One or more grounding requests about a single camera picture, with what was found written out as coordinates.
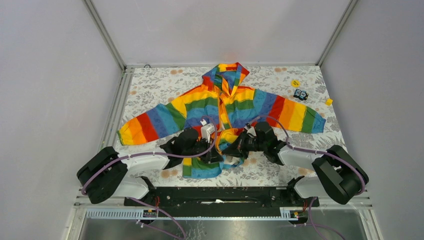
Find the floral patterned table mat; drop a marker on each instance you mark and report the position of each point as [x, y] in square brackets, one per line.
[160, 85]

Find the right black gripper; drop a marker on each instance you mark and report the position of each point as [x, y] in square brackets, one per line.
[238, 148]

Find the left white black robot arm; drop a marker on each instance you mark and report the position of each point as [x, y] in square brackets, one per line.
[111, 174]

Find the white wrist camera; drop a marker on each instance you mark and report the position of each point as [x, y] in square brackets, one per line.
[250, 130]
[207, 130]

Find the small yellow cube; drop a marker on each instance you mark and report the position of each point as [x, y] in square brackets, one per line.
[329, 102]

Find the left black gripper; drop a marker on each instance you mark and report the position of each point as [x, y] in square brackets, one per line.
[212, 156]

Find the small black printed card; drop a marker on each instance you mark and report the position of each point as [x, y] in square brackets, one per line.
[301, 94]

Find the yellow round token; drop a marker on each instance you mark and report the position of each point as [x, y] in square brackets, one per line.
[295, 83]

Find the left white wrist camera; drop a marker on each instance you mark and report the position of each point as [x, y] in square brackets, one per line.
[207, 130]

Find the rainbow striped hooded jacket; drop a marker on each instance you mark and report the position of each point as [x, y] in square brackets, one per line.
[230, 105]

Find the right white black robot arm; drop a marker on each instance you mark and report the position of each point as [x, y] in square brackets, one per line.
[338, 176]

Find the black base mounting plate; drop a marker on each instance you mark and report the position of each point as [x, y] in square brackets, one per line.
[239, 199]

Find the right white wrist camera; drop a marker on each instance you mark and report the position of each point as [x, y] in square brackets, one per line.
[250, 130]

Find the perforated aluminium rail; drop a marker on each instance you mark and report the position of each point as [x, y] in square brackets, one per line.
[148, 214]

